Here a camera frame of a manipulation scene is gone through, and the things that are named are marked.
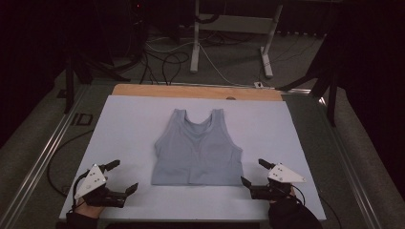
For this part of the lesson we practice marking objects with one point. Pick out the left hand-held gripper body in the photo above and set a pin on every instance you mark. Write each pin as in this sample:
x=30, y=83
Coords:
x=92, y=181

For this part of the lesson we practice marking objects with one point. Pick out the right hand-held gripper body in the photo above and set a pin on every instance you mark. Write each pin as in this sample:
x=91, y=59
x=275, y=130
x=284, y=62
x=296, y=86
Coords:
x=281, y=175

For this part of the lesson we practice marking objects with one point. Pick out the person's left hand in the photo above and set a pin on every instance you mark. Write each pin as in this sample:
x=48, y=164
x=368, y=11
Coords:
x=90, y=210

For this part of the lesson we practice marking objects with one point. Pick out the person's right hand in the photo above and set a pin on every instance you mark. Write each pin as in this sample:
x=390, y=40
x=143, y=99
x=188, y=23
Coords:
x=283, y=206

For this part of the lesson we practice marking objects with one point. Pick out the pale table mat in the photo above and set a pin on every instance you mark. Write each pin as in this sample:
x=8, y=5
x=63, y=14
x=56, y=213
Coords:
x=127, y=127

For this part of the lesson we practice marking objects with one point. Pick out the light blue tank top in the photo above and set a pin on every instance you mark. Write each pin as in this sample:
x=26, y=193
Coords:
x=197, y=152

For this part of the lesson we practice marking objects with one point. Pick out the black tripod stand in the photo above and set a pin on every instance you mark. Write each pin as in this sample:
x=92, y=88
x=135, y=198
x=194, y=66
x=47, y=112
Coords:
x=74, y=73
x=328, y=86

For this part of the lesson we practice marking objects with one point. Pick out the black square bracket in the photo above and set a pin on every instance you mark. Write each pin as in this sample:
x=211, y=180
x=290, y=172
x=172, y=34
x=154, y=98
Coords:
x=82, y=119

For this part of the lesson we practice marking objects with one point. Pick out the metal floor rail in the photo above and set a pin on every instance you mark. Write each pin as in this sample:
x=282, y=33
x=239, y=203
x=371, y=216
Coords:
x=350, y=165
x=38, y=162

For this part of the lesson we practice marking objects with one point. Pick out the white desk frame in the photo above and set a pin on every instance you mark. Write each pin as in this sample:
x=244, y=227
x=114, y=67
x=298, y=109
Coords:
x=234, y=24

